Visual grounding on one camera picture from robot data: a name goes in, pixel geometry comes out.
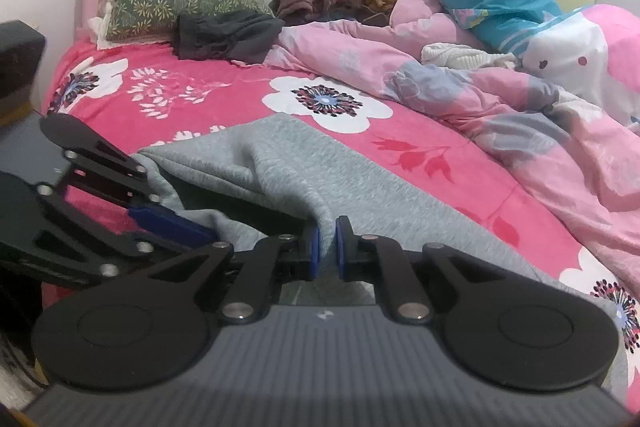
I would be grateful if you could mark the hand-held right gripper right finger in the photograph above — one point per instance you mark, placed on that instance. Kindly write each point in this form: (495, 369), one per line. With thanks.
(342, 252)

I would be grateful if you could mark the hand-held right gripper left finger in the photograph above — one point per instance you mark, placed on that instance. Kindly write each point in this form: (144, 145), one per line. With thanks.
(315, 252)

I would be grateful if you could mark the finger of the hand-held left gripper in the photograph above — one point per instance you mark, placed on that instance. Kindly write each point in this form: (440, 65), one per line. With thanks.
(100, 147)
(170, 222)

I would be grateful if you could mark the grey pants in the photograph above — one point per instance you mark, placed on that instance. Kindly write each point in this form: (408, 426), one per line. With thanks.
(280, 157)

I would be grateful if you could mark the pink flower-print blanket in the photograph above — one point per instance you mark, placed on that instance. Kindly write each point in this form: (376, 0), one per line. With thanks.
(200, 92)

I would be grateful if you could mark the green leaf-print pillow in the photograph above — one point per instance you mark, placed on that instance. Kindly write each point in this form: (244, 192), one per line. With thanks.
(175, 2)

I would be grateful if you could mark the dark grey garment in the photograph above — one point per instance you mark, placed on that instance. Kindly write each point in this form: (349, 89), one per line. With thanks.
(225, 37)

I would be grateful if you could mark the pink floral quilt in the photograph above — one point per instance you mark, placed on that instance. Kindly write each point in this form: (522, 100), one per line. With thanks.
(450, 107)

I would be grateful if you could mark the white knit garment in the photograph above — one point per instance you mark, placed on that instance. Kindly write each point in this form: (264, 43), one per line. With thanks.
(465, 57)

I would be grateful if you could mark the teal and pink cartoon quilt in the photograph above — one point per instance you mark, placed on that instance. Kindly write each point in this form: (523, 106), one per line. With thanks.
(500, 2)

